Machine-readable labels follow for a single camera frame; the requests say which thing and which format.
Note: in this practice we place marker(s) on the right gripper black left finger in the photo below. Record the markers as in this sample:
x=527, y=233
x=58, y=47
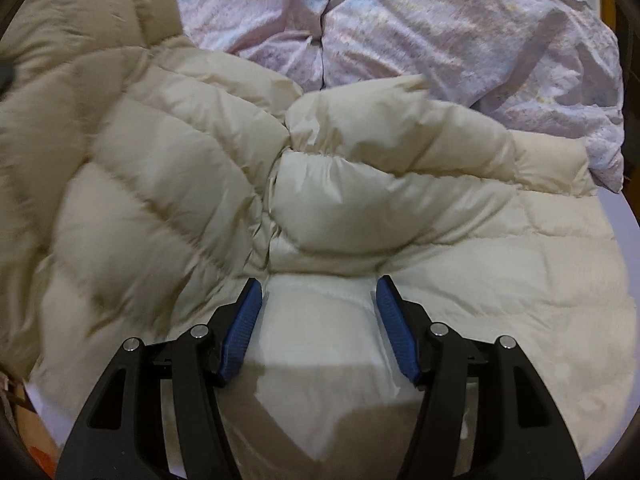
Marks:
x=119, y=431

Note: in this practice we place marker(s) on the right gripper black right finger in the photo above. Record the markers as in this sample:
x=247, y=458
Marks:
x=520, y=432

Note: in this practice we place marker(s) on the floral lilac duvet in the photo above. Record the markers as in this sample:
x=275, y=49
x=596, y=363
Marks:
x=549, y=66

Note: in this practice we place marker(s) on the cream quilted down jacket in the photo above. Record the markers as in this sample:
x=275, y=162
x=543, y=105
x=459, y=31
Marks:
x=143, y=177

